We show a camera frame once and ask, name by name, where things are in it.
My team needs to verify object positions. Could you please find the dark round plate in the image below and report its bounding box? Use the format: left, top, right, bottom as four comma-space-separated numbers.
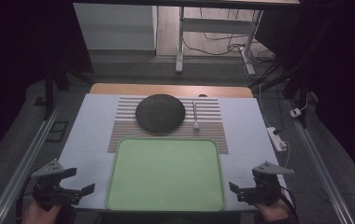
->
135, 93, 187, 134

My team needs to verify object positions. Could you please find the white power strip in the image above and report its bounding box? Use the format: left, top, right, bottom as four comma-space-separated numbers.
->
265, 126, 289, 154

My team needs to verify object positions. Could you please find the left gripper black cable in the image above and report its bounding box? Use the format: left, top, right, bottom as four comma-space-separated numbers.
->
15, 177, 34, 224

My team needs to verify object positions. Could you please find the black floor cable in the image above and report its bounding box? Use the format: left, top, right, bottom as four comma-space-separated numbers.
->
181, 7, 277, 64

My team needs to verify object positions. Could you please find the aluminium rail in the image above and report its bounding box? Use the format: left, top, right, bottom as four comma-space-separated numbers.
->
0, 104, 62, 224
285, 98, 355, 224

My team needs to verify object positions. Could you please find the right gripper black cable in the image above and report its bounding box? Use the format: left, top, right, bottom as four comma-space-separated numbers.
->
278, 186, 299, 218

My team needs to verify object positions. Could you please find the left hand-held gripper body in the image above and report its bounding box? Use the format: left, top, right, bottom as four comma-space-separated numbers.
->
30, 159, 83, 206

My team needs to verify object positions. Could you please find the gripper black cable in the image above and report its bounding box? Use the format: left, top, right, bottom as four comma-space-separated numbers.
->
15, 177, 34, 224
278, 186, 299, 218

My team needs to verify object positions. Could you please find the striped placemat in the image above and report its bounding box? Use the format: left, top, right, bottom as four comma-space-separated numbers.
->
106, 96, 230, 155

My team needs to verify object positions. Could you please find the person's right hand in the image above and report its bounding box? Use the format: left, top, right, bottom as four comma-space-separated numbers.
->
253, 196, 292, 224

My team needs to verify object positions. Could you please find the black stand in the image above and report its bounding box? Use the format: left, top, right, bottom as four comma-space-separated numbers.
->
248, 62, 310, 129
34, 66, 95, 121

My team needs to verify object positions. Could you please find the silver fork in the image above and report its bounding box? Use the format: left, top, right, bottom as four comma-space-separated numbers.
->
192, 100, 201, 132

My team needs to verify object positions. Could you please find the white cabinet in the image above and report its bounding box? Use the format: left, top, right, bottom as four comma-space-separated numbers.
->
73, 3, 159, 52

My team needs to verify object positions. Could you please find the white table sheet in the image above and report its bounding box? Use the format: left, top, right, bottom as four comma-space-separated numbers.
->
58, 93, 292, 213

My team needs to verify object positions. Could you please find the black rectangular frame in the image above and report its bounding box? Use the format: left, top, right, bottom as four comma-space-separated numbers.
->
45, 119, 70, 144

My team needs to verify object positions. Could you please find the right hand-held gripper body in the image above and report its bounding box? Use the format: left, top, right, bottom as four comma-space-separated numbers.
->
236, 161, 295, 206

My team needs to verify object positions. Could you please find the person's left hand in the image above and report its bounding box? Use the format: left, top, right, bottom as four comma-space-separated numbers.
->
21, 199, 64, 224

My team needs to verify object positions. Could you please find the green tray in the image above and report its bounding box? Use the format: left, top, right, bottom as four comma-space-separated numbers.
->
105, 136, 226, 213

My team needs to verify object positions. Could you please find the small white adapter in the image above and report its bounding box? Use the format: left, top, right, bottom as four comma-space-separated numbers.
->
289, 107, 303, 119

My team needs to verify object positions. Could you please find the white desk frame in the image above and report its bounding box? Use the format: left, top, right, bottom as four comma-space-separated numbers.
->
175, 6, 264, 77

